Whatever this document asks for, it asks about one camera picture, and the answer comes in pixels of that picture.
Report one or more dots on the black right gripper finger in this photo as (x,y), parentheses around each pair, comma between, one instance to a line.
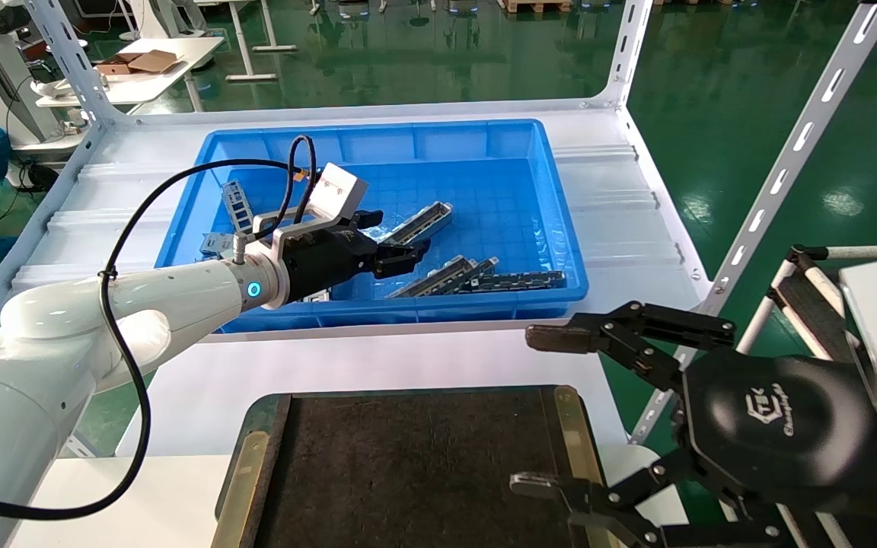
(560,339)

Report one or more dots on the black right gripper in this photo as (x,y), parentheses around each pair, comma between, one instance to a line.
(781,422)

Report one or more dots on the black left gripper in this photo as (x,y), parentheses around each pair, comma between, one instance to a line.
(324,259)

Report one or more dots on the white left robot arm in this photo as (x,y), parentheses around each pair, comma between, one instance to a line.
(65,342)

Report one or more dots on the long dark metal cage part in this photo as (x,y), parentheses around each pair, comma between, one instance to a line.
(522,281)

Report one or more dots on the black container tray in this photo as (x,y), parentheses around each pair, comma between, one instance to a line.
(423,464)

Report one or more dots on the blue plastic bin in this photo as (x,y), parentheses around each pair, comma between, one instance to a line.
(484,183)

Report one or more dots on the white metal shelf rack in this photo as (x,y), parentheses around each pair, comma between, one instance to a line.
(621,190)

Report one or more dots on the white tube step ladder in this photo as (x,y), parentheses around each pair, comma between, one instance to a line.
(808,304)

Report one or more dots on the wooden pallet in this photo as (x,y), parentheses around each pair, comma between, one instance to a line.
(536,6)

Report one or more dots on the white table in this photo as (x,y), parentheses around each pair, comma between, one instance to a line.
(141,89)

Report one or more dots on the flat brown cardboard box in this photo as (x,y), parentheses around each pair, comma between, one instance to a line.
(153,61)

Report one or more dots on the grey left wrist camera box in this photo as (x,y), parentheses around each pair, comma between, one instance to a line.
(339,190)

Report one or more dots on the white table leg frame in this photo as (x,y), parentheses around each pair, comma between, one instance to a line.
(252,76)

